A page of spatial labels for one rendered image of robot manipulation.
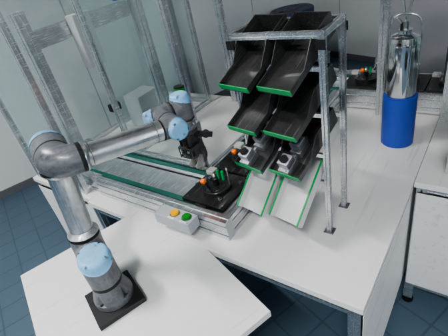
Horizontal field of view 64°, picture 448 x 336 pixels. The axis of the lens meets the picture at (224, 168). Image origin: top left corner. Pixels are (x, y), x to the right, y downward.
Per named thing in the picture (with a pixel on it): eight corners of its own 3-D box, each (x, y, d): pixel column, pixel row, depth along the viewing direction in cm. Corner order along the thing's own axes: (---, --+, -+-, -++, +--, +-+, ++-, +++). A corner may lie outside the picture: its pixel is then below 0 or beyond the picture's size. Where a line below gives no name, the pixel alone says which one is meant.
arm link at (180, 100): (163, 95, 137) (182, 87, 140) (171, 121, 143) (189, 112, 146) (171, 99, 131) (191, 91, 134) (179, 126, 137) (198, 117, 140)
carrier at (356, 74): (379, 91, 223) (381, 71, 217) (341, 88, 237) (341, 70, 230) (390, 76, 239) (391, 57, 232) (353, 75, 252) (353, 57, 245)
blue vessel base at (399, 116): (409, 151, 182) (414, 101, 167) (377, 146, 190) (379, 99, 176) (416, 135, 191) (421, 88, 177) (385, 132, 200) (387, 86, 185)
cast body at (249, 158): (251, 169, 136) (243, 159, 131) (242, 165, 139) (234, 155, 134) (262, 151, 138) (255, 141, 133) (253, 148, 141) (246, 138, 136)
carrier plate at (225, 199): (224, 213, 155) (223, 209, 154) (183, 200, 168) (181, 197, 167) (252, 181, 170) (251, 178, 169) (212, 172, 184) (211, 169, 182)
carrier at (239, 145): (254, 180, 171) (250, 158, 164) (214, 171, 184) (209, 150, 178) (277, 153, 186) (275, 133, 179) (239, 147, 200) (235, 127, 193)
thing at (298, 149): (302, 159, 129) (295, 147, 124) (291, 155, 132) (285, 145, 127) (313, 140, 131) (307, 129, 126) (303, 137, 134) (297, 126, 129)
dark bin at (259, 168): (263, 175, 132) (254, 164, 127) (237, 165, 141) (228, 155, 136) (300, 116, 139) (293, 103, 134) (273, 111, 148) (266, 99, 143)
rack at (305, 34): (333, 235, 145) (325, 32, 102) (255, 212, 165) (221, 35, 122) (350, 203, 158) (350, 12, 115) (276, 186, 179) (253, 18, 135)
